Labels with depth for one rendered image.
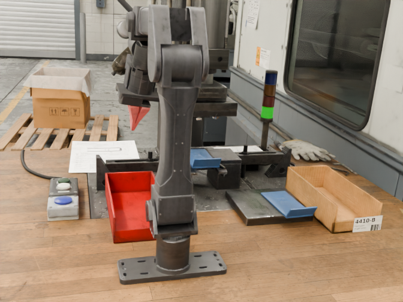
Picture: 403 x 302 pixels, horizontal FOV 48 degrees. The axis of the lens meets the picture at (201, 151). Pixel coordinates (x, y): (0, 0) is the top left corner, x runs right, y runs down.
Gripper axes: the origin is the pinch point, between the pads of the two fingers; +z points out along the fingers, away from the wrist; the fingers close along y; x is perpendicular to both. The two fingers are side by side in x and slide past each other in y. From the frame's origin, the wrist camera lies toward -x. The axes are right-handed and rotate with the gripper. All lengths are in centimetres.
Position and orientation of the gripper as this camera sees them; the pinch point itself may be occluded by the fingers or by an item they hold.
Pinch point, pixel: (132, 126)
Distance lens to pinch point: 107.9
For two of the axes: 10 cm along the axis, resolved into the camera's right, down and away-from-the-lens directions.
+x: 2.9, 4.8, -8.3
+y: -9.3, -0.8, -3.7
